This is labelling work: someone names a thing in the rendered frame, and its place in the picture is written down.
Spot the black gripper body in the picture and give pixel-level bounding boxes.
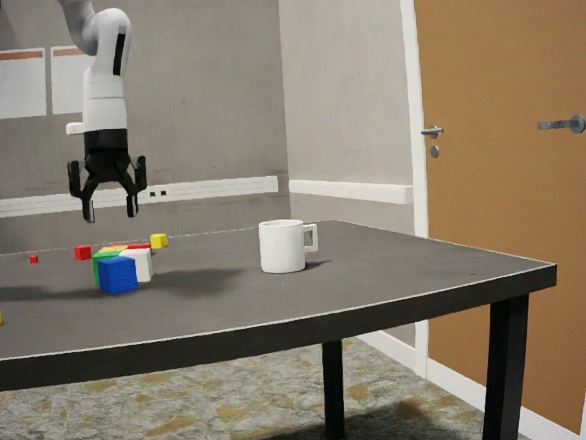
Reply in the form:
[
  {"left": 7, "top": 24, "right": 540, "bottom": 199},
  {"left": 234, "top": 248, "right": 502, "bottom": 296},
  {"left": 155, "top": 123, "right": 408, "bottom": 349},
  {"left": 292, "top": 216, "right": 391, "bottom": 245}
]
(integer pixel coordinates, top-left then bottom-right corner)
[{"left": 83, "top": 128, "right": 131, "bottom": 183}]

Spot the green cube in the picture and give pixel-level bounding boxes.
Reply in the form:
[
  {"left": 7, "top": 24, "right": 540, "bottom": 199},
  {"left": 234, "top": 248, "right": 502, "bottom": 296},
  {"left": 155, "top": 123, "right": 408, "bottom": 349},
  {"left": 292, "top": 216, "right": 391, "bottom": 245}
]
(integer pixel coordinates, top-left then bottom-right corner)
[{"left": 92, "top": 250, "right": 124, "bottom": 285}]

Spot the red cube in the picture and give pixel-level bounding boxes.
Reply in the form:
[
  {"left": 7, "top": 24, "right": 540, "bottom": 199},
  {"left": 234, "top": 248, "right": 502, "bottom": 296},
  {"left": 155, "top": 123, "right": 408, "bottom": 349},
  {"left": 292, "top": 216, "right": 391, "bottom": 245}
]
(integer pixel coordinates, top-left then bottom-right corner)
[{"left": 74, "top": 245, "right": 92, "bottom": 260}]

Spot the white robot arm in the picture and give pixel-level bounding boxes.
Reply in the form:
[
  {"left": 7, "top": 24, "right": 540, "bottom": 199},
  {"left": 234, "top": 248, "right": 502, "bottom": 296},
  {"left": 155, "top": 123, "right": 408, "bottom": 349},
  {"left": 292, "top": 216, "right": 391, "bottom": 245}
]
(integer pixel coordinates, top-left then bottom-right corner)
[{"left": 58, "top": 0, "right": 132, "bottom": 135}]

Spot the red rectangular bar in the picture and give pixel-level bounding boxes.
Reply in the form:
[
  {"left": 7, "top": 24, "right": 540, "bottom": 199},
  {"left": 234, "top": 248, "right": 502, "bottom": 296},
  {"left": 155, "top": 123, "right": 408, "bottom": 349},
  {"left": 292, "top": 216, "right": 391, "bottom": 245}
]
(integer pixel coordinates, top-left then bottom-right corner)
[{"left": 111, "top": 243, "right": 152, "bottom": 254}]

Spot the white mug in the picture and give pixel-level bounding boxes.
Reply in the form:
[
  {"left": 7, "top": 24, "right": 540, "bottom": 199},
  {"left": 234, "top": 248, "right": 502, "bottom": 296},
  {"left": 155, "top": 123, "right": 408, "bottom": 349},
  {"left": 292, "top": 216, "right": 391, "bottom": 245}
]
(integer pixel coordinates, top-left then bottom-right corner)
[{"left": 259, "top": 220, "right": 318, "bottom": 273}]

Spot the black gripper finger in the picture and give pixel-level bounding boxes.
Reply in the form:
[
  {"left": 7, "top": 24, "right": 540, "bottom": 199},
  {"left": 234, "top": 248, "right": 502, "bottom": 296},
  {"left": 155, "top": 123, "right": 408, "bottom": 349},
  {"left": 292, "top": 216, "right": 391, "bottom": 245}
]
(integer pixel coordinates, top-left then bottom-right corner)
[
  {"left": 67, "top": 160, "right": 108, "bottom": 223},
  {"left": 114, "top": 156, "right": 147, "bottom": 218}
]

